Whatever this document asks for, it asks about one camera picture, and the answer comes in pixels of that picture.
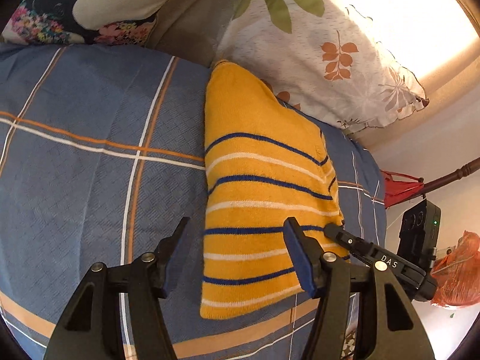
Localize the yellow striped knit sweater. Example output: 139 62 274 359
200 61 346 320

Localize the orange plastic bag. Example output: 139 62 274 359
431 231 479 309

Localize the red plastic bag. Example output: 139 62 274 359
381 170 424 208

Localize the blue plaid bed sheet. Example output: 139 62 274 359
0 43 388 360

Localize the leaf print white pillow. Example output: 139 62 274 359
216 0 428 133

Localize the silhouette lady print pillow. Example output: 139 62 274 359
0 0 234 47

